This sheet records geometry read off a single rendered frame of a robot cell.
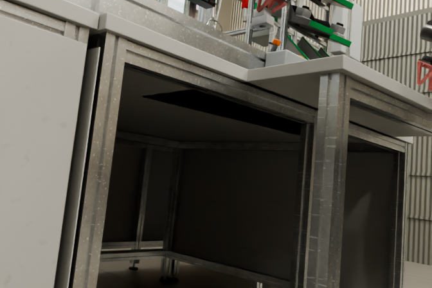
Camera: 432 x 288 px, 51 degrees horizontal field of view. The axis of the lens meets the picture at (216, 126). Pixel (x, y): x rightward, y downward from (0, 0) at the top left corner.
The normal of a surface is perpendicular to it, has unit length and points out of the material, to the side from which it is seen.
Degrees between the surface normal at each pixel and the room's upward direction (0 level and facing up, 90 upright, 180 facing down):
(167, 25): 90
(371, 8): 90
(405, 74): 90
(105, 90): 90
